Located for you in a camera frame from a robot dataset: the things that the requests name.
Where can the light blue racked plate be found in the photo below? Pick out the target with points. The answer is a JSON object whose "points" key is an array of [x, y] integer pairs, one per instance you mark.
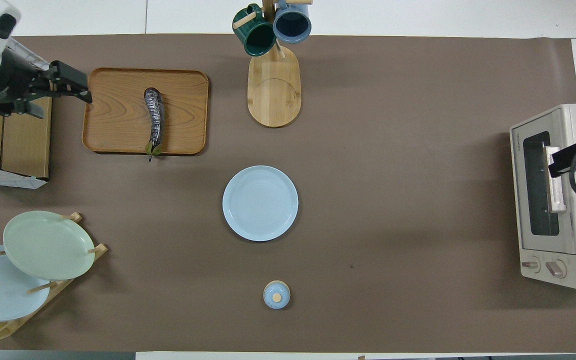
{"points": [[8, 295]]}

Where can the dark purple eggplant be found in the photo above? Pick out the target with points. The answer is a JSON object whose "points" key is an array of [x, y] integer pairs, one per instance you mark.
{"points": [[154, 115]]}

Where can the dark green ceramic mug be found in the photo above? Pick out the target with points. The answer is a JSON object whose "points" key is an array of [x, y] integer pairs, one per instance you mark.
{"points": [[255, 35]]}

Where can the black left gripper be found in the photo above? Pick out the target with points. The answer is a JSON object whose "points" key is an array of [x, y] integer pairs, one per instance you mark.
{"points": [[15, 85]]}

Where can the wooden plate rack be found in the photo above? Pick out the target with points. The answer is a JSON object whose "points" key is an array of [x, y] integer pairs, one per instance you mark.
{"points": [[68, 285]]}

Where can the brown table mat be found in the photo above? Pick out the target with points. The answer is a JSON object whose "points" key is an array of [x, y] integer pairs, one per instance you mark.
{"points": [[368, 225]]}

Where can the wooden mug tree stand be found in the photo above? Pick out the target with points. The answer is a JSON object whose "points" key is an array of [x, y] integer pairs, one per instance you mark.
{"points": [[274, 95]]}

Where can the light blue serving plate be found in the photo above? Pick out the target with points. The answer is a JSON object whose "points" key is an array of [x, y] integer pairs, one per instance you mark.
{"points": [[260, 203]]}

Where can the blue ceramic mug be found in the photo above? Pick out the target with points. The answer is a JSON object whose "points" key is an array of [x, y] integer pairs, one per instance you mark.
{"points": [[292, 22]]}

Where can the pale green plate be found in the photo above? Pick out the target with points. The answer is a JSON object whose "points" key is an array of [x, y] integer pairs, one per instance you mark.
{"points": [[48, 245]]}

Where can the wooden serving tray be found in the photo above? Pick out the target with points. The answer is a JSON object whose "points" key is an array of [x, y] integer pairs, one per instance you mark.
{"points": [[118, 110]]}

